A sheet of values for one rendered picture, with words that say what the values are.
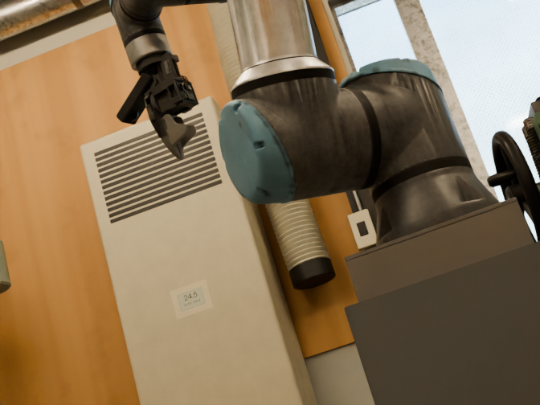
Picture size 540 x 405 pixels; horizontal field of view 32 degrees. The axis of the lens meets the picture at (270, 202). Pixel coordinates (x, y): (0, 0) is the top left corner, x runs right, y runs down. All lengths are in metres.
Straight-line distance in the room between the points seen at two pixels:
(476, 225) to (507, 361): 0.18
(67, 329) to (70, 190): 0.55
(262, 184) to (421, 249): 0.23
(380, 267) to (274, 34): 0.35
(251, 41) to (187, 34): 2.49
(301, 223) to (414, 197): 1.94
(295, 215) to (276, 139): 1.99
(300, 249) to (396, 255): 1.96
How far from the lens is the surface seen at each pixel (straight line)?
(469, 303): 1.18
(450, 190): 1.29
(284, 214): 3.22
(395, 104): 1.33
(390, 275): 1.23
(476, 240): 1.23
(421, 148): 1.32
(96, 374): 3.53
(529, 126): 2.05
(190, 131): 1.92
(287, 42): 1.30
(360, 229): 3.24
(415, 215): 1.28
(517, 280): 1.19
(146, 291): 3.19
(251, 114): 1.24
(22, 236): 3.77
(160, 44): 1.94
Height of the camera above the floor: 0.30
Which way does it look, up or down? 19 degrees up
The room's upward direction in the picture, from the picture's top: 17 degrees counter-clockwise
